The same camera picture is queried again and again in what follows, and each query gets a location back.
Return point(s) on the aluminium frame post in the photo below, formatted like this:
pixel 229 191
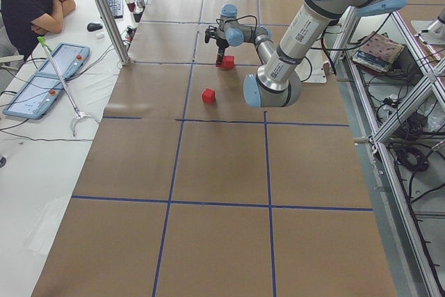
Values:
pixel 113 32

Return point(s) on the black computer mouse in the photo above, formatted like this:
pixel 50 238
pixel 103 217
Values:
pixel 93 26

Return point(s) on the seated person black shirt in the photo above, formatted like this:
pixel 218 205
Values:
pixel 26 20

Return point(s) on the stack of books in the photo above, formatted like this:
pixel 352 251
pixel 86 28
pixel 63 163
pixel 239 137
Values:
pixel 378 53

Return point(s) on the teach pendant tablet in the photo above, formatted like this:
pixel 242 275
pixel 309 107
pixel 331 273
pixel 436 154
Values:
pixel 69 59
pixel 35 98

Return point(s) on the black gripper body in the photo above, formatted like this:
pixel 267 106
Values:
pixel 221 41

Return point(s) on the near teach pendant tablet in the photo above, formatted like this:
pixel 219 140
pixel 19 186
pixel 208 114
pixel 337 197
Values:
pixel 35 98

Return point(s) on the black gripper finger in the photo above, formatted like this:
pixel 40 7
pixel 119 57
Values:
pixel 220 55

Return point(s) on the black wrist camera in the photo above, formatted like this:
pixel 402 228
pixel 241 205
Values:
pixel 210 34

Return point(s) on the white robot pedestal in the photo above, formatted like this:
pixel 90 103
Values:
pixel 312 68

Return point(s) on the grabber reacher stick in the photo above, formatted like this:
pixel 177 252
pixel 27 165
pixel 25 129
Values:
pixel 79 115

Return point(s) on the metal cup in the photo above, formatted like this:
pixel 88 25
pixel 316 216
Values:
pixel 140 3

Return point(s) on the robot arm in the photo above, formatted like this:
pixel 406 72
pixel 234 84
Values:
pixel 276 83

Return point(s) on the far teach pendant tablet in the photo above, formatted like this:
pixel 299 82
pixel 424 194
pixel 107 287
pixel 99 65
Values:
pixel 69 59

